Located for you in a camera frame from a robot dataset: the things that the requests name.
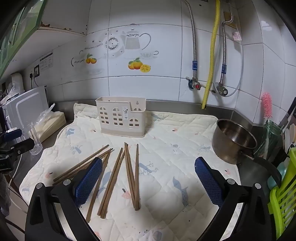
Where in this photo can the pile of wooden chopsticks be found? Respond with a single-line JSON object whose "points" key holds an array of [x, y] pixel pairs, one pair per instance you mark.
{"points": [[115, 176]]}

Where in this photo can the pink bottle brush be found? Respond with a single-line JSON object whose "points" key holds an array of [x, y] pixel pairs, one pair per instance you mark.
{"points": [[266, 104]]}

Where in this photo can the white plastic spoon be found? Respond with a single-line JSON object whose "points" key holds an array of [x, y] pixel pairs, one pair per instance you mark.
{"points": [[289, 136]]}

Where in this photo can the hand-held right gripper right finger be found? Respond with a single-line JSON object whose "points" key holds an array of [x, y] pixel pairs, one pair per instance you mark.
{"points": [[208, 183]]}

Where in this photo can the white notice sticker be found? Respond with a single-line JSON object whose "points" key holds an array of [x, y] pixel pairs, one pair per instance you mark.
{"points": [[46, 60]]}

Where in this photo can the clear plastic cup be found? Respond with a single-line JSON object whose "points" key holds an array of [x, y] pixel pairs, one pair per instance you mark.
{"points": [[35, 144]]}

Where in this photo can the pink paper label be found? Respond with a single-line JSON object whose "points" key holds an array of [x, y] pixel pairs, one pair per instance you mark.
{"points": [[236, 36]]}

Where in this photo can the green plastic dish rack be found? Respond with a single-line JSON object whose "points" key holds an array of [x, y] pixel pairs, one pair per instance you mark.
{"points": [[282, 204]]}

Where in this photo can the green wall cabinet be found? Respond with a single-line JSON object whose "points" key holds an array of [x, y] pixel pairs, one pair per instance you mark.
{"points": [[16, 27]]}

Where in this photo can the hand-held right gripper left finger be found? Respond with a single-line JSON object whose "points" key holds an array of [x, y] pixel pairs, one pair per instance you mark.
{"points": [[89, 180]]}

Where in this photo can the wall power outlet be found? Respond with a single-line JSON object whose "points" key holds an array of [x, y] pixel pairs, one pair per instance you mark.
{"points": [[37, 70]]}

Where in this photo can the quilted printed mat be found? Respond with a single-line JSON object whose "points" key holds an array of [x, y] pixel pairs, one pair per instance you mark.
{"points": [[166, 166]]}

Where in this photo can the metal angle valve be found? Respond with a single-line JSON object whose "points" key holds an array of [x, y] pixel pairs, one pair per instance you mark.
{"points": [[222, 89]]}

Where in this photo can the white cutting board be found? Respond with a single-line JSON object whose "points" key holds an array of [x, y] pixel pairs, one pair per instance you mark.
{"points": [[25, 104]]}

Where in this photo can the beige box in plastic bag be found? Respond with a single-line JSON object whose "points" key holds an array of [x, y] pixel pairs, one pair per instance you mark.
{"points": [[52, 122]]}

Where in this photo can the green glass jar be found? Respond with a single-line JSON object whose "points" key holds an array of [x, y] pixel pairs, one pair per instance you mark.
{"points": [[271, 141]]}

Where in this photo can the teal plastic cup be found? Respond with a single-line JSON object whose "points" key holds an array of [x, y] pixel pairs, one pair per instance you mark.
{"points": [[278, 172]]}

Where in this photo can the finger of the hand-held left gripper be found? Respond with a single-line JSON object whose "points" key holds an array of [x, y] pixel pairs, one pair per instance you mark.
{"points": [[22, 145], [13, 134]]}

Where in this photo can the stainless steel pot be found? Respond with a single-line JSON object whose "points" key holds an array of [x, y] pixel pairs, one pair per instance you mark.
{"points": [[227, 148]]}

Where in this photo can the white plastic container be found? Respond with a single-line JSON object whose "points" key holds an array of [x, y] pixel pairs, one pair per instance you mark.
{"points": [[17, 82]]}

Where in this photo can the beige plastic utensil holder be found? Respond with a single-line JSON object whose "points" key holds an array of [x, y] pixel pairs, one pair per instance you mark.
{"points": [[115, 120]]}

